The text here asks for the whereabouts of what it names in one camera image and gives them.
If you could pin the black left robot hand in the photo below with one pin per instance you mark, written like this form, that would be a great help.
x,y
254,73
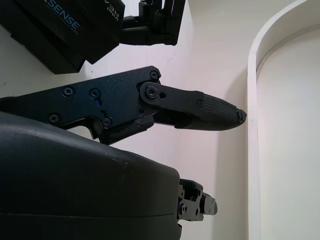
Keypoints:
x,y
155,27

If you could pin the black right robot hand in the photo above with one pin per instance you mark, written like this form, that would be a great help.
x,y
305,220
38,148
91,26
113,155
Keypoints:
x,y
75,180

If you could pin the black box base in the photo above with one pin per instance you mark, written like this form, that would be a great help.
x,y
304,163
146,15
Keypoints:
x,y
50,55

